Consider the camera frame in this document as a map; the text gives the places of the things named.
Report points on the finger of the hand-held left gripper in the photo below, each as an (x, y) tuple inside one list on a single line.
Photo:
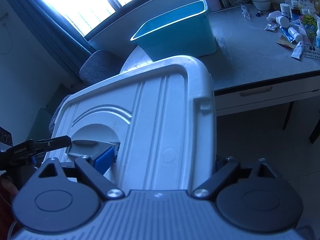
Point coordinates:
[(53, 142)]

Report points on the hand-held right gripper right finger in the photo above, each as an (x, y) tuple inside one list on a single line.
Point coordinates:
[(225, 171)]

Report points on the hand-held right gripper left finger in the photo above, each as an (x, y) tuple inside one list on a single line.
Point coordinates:
[(103, 159)]

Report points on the white plastic bin lid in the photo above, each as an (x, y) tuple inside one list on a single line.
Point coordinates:
[(155, 117)]

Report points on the teal plastic storage bin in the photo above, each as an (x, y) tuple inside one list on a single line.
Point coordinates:
[(180, 35)]

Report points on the person's left hand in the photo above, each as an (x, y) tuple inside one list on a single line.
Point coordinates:
[(8, 187)]

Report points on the black device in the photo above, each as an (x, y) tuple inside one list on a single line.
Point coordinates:
[(5, 140)]

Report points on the grey fabric chair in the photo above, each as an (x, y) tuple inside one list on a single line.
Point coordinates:
[(100, 65), (58, 110)]

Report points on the blue curtain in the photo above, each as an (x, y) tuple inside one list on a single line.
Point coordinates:
[(50, 22)]

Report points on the white crumpled tube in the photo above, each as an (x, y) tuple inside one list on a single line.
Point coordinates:
[(297, 50)]

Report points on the brown paper packet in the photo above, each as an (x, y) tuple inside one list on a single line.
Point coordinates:
[(283, 42)]

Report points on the blue tube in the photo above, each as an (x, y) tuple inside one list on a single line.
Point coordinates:
[(285, 33)]

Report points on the silver blister pack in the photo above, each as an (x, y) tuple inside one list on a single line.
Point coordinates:
[(272, 27)]

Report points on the white bottle blue stripe label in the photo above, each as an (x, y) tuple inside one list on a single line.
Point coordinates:
[(295, 34)]

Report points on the white ointment tube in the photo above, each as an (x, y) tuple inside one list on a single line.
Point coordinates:
[(245, 12)]

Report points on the cartoon figure card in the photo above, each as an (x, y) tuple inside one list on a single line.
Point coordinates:
[(310, 35)]

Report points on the white medicine bottle white cap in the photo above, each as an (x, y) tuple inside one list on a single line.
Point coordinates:
[(282, 20)]

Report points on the small blue-capped vial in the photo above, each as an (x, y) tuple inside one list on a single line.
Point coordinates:
[(259, 13)]

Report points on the plain white bottle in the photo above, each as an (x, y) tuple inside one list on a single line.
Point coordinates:
[(273, 15)]

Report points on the white medicine bottle blue label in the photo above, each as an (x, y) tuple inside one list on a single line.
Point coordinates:
[(285, 9)]

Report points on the white ribbed bowl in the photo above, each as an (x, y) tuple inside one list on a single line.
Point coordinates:
[(261, 2)]

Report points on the brown syrup bottle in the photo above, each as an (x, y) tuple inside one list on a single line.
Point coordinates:
[(295, 9)]

